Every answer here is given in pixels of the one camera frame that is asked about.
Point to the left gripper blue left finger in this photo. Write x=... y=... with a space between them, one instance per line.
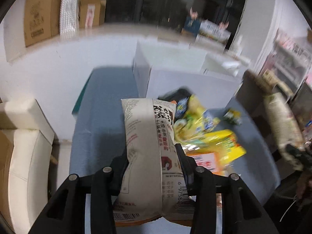
x=119 y=165

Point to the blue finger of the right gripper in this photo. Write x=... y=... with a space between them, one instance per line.
x=302 y=158

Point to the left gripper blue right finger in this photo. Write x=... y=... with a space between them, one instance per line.
x=187 y=165

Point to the beige biscuit packet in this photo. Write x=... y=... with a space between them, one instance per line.
x=283 y=124

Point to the white printed snack bag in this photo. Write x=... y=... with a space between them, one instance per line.
x=149 y=126

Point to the pale yellow snack bag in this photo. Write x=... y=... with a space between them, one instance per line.
x=196 y=122

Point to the black yellow chips bag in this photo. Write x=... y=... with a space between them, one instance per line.
x=180 y=96

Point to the orange Indian cake packet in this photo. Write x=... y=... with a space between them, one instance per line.
x=153 y=187

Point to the long green snack packet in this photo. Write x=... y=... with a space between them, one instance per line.
x=232 y=116

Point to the person's right hand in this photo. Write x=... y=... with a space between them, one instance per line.
x=303 y=189

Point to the wooden side shelf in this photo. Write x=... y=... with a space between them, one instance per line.
x=261 y=84

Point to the yellow green small carton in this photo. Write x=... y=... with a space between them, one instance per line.
x=276 y=84

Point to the cream leather sofa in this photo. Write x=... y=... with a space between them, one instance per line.
x=26 y=145

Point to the white open cardboard box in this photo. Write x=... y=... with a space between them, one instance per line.
x=161 y=67

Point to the clear plastic drawer organizer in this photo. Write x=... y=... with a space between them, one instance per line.
x=290 y=59

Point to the yellow tissue pack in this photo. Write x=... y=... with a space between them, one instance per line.
x=232 y=68

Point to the white plastic bottle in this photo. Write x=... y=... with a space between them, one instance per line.
x=237 y=46

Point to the printed landscape gift box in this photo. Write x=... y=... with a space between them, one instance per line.
x=212 y=31

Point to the dark blue small box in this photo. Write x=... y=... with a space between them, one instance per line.
x=191 y=26

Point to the small brown cardboard box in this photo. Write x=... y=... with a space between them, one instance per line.
x=92 y=13

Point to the white dotted paper bag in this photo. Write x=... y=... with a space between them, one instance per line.
x=69 y=18

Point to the large brown cardboard box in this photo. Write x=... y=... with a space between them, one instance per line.
x=41 y=20

